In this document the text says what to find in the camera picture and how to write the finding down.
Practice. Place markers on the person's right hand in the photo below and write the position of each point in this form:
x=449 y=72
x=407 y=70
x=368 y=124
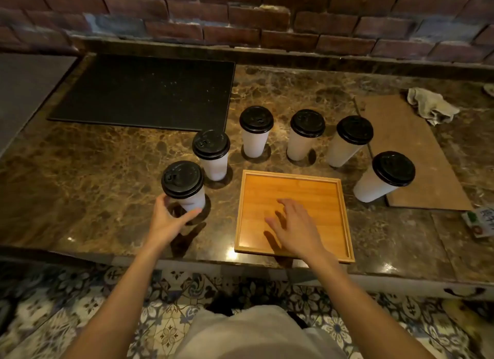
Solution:
x=301 y=231

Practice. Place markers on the person's left hand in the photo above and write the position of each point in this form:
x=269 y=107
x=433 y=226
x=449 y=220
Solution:
x=170 y=227

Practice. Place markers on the square wooden tray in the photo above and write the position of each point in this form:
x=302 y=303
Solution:
x=308 y=200

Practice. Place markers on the white paper cup black lid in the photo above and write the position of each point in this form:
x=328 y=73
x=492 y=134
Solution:
x=211 y=146
x=183 y=179

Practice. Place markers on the counter lidded cup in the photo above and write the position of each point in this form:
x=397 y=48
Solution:
x=255 y=119

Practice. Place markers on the person's right forearm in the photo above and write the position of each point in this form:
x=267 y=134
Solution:
x=359 y=312

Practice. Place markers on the person's left forearm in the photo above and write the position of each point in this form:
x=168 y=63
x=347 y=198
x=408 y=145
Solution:
x=123 y=301

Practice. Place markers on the person's light grey clothing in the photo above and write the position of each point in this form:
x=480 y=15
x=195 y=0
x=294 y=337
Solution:
x=251 y=335

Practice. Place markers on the white drawer front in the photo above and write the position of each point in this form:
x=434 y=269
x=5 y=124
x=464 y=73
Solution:
x=405 y=287

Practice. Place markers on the black rubber mat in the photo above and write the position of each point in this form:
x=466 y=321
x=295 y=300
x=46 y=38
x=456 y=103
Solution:
x=146 y=92

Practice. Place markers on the brown flat board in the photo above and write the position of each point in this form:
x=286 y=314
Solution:
x=417 y=154

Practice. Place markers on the crumpled beige rag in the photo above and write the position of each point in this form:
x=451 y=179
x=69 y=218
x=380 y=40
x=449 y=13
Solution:
x=430 y=103

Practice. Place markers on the white blue milk carton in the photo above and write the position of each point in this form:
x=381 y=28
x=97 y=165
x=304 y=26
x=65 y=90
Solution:
x=482 y=221

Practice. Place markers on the yellow slipper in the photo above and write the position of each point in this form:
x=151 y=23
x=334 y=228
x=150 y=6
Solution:
x=463 y=318

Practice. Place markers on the grey metal panel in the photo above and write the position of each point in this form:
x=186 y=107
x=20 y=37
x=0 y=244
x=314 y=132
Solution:
x=23 y=92

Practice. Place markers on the small round pale sink plug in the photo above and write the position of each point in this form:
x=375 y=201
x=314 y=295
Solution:
x=489 y=89

